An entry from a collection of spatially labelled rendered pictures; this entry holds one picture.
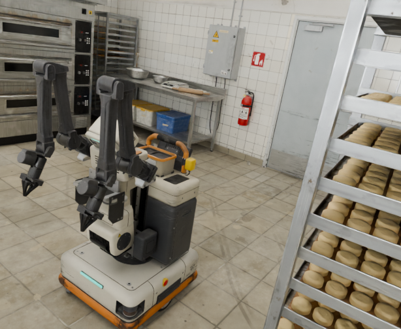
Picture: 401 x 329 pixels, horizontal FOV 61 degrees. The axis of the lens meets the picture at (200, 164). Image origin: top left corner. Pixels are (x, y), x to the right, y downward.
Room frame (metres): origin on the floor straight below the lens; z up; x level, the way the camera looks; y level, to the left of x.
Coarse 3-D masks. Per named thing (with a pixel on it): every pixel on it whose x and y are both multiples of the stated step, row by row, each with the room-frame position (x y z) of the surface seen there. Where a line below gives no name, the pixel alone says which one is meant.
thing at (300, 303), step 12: (300, 300) 0.74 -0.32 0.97; (312, 300) 0.77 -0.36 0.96; (300, 312) 0.71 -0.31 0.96; (312, 312) 0.73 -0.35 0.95; (324, 312) 0.71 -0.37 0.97; (336, 312) 0.74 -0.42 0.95; (324, 324) 0.68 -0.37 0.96; (336, 324) 0.68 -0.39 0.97; (348, 324) 0.68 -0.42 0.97; (360, 324) 0.71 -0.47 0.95
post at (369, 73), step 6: (378, 36) 1.08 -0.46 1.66; (378, 42) 1.07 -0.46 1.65; (384, 42) 1.08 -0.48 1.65; (372, 48) 1.08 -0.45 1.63; (378, 48) 1.07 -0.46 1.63; (366, 72) 1.08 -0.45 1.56; (372, 72) 1.07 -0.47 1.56; (366, 78) 1.08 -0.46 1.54; (372, 78) 1.07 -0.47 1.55; (360, 84) 1.08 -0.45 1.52; (366, 84) 1.07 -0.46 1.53; (354, 114) 1.08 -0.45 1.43; (360, 114) 1.07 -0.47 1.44; (348, 126) 1.08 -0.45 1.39; (342, 156) 1.08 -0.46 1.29
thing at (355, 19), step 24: (360, 0) 0.68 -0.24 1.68; (360, 24) 0.68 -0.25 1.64; (336, 72) 0.69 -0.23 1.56; (336, 96) 0.68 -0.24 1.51; (336, 120) 0.70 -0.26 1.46; (312, 144) 0.69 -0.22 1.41; (312, 168) 0.68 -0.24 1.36; (312, 192) 0.68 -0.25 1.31; (288, 240) 0.69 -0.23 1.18; (288, 264) 0.68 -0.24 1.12; (288, 288) 0.69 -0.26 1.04
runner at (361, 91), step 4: (360, 88) 1.08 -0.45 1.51; (364, 88) 1.07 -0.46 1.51; (360, 92) 1.08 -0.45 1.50; (364, 92) 1.07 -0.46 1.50; (368, 92) 1.06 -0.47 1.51; (372, 92) 1.06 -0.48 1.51; (376, 92) 1.05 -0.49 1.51; (380, 92) 1.05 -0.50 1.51; (384, 92) 1.04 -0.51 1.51; (388, 92) 1.04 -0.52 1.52; (356, 96) 1.06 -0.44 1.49; (400, 96) 1.02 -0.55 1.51
